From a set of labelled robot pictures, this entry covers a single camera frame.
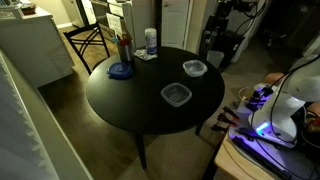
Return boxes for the clear square plastic bowl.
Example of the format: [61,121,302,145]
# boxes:
[182,59,209,79]
[160,82,193,108]

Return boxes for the red bowl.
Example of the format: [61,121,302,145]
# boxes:
[20,2,38,16]

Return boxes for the round black wooden table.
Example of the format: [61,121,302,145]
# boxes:
[85,45,226,170]

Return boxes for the patterned folded cloth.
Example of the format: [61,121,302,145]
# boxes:
[134,48,159,62]

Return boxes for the blue round plastic lid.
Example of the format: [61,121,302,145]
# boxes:
[106,61,134,81]

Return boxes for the metal utensil cup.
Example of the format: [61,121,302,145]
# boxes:
[118,40,135,63]

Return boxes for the white wipes canister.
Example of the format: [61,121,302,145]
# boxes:
[144,27,158,55]

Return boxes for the white trash bin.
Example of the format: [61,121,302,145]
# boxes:
[206,49,225,70]

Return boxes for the utensils in cup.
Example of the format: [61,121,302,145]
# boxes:
[111,30,133,47]

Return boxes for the white panel door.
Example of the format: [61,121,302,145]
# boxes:
[161,0,191,50]

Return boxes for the white paper sign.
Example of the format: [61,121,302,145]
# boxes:
[105,12,124,38]

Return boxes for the black floor appliance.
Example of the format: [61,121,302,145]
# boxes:
[199,0,246,72]

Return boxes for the black metal chair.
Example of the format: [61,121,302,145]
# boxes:
[63,21,111,76]

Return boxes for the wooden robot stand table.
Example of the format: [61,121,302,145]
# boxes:
[201,128,278,180]

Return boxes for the white kitchen counter cabinet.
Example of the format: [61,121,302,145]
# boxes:
[0,5,75,89]

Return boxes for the white window blinds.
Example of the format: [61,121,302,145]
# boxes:
[0,49,94,180]

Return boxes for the grey robot mounting plate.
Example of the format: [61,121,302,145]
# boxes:
[229,125,320,180]

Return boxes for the black red-handled clamp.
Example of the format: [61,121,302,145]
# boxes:
[216,113,239,128]
[222,105,241,121]
[210,123,230,133]

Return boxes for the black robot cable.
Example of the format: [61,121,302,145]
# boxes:
[249,61,320,151]

